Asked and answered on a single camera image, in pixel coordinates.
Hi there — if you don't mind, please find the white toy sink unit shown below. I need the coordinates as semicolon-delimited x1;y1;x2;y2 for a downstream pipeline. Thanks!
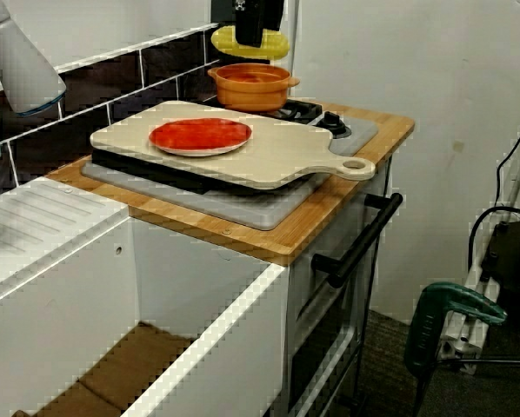
0;175;291;417

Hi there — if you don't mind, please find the aluminium extrusion frame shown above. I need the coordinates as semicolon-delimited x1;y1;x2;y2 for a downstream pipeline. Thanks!
442;125;520;377

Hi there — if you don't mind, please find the black oven door handle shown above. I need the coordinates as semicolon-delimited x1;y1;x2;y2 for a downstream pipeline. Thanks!
310;192;403;288

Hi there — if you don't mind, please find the dark equipment box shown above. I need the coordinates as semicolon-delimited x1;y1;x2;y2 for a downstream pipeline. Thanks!
481;216;520;314

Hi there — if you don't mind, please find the yellow toy corn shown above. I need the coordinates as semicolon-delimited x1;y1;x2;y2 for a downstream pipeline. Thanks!
210;24;292;61

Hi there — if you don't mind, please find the red plate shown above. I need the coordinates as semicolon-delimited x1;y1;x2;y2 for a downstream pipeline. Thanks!
149;116;253;157

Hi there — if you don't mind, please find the wooden cutting board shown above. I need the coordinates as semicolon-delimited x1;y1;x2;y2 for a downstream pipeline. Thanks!
90;100;377;191

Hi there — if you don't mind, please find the white oven door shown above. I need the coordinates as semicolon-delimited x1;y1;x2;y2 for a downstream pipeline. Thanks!
285;190;391;417

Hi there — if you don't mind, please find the green handheld tool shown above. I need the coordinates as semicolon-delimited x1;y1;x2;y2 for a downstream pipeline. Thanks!
403;281;508;383

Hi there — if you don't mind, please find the black wall cable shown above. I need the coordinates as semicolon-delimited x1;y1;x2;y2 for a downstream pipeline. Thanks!
466;103;520;273

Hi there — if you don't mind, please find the orange toy pot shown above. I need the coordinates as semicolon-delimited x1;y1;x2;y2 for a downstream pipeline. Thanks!
207;63;301;113

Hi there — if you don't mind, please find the wooden kitchen countertop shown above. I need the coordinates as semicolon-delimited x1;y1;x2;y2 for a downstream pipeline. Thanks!
46;102;417;267

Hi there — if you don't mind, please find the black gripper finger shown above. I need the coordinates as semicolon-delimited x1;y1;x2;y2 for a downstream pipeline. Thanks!
264;0;283;31
235;0;266;47

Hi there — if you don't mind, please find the black burner grate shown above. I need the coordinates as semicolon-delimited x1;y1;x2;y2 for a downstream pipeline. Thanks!
90;147;322;196
263;98;324;121

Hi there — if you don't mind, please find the black stove knob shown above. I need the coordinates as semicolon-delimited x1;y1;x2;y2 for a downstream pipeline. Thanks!
314;110;352;140

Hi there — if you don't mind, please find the dark tile backsplash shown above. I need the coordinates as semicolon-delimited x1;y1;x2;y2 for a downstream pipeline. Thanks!
0;30;220;188

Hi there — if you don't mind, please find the grey stove top panel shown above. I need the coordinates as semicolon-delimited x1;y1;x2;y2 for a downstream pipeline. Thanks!
80;111;379;231

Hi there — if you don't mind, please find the brown cardboard sheet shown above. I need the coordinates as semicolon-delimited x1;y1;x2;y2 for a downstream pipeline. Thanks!
11;320;196;417

